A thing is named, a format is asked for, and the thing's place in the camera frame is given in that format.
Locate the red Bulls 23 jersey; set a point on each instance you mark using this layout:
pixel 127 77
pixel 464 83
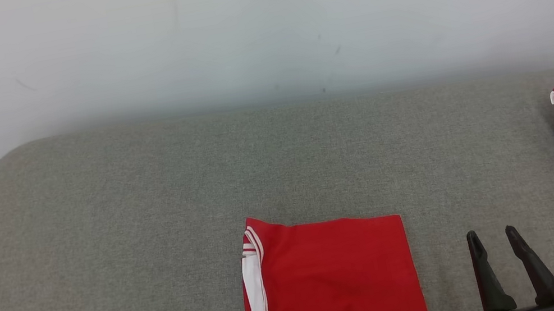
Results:
pixel 340 287

